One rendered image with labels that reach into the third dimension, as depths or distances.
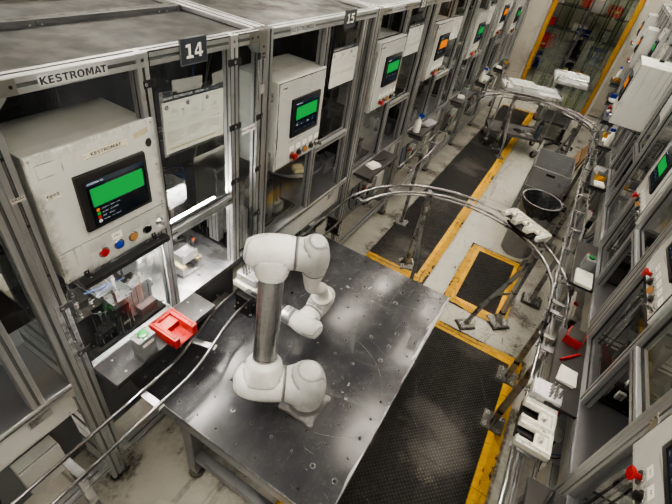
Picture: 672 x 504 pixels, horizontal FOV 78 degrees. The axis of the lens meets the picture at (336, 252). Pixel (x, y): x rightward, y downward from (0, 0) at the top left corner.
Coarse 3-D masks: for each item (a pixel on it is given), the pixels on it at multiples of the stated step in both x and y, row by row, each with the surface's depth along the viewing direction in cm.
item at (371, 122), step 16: (384, 16) 258; (400, 16) 278; (416, 16) 301; (384, 32) 267; (400, 32) 289; (416, 32) 312; (416, 48) 326; (400, 80) 328; (368, 128) 314; (368, 144) 328
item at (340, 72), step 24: (360, 24) 236; (288, 48) 190; (312, 48) 206; (336, 48) 224; (336, 72) 235; (360, 72) 262; (336, 96) 249; (336, 120) 262; (336, 144) 305; (288, 168) 237; (288, 192) 249; (288, 216) 262
